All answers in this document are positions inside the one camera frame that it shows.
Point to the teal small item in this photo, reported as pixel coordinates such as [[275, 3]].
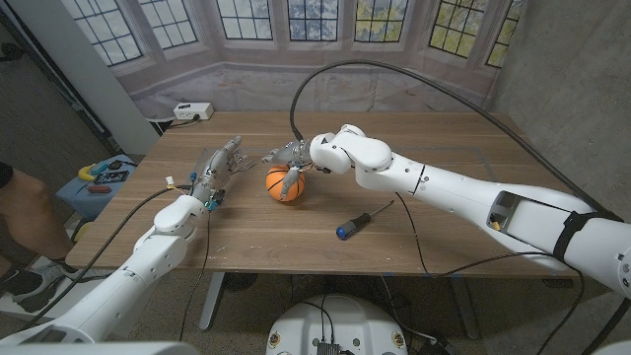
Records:
[[99, 169]]

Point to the person in grey shorts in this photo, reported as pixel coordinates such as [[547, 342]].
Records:
[[29, 212]]

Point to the printed window backdrop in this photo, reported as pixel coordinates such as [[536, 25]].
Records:
[[246, 84]]

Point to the grey table leg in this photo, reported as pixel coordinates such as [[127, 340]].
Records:
[[212, 301], [464, 308]]

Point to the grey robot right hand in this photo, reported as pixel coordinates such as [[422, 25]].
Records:
[[293, 155]]

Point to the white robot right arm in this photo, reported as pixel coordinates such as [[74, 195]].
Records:
[[443, 190]]

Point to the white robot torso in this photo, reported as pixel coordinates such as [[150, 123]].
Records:
[[340, 320]]

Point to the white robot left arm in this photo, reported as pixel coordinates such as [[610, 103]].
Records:
[[138, 266]]

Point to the white power strip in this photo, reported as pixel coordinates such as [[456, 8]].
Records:
[[193, 111]]

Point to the blue stool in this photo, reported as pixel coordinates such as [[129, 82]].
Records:
[[84, 199]]

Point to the orange toy basketball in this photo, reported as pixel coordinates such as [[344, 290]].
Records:
[[273, 182]]

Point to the yellow banana toy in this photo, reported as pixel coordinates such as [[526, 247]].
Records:
[[85, 173]]

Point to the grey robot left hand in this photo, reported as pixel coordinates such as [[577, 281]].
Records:
[[214, 172]]

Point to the small red flat item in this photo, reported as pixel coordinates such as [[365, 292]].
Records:
[[99, 189]]

